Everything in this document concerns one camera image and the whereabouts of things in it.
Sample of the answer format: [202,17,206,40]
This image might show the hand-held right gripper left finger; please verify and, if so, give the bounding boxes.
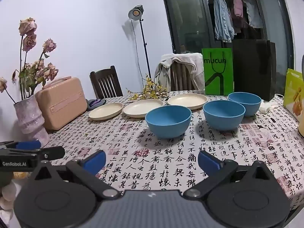
[28,150,120,200]

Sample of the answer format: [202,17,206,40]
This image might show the yellow flower branch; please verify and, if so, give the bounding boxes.
[126,75,170,101]

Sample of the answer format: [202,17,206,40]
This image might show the person's left hand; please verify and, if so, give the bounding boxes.
[0,183,17,211]

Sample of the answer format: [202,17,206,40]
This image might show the green paper bag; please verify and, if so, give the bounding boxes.
[202,48,234,96]

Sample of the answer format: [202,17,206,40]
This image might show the black paper bag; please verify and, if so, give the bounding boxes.
[231,39,276,102]

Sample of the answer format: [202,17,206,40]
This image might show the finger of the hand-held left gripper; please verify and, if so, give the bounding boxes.
[0,141,42,150]
[33,146,66,161]

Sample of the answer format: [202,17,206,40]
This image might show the blue bowl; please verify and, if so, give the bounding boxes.
[203,100,246,131]
[228,92,262,117]
[145,105,192,139]

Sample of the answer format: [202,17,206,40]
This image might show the yellow-green gift box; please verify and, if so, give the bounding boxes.
[283,68,304,120]

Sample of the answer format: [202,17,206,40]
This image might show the dried pink rose bouquet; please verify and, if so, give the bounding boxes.
[0,17,59,104]

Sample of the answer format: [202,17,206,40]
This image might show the peach hard case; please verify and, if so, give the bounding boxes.
[36,76,88,131]

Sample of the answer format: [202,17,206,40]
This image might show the purple grey cloth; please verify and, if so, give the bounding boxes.
[86,98,106,111]

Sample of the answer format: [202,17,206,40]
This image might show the dark wooden chair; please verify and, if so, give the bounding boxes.
[89,66,123,99]

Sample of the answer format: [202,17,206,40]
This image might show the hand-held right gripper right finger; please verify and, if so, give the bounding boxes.
[183,151,277,200]

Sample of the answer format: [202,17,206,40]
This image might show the wooden chair under jacket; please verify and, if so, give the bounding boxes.
[170,62,197,92]

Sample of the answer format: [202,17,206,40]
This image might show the white cloth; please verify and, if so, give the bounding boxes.
[258,102,278,113]

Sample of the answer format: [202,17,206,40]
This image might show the hanging white garment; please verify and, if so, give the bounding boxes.
[242,0,264,28]

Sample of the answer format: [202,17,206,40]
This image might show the hanging light blue shirt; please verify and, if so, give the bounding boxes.
[213,0,235,43]

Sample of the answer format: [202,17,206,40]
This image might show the hanging pink garment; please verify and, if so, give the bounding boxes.
[233,0,249,32]

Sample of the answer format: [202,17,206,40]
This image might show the studio light on stand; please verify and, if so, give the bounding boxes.
[128,5,152,86]

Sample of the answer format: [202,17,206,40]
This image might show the beige jacket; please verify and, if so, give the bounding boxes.
[154,53,205,93]

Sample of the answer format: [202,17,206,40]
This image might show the yellow thermos jug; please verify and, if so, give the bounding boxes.
[297,54,304,138]

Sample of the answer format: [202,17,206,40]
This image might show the cream plate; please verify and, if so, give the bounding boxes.
[89,103,124,121]
[123,99,164,118]
[167,93,208,110]

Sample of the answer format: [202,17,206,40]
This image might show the pink textured vase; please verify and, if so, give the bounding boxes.
[13,95,50,148]

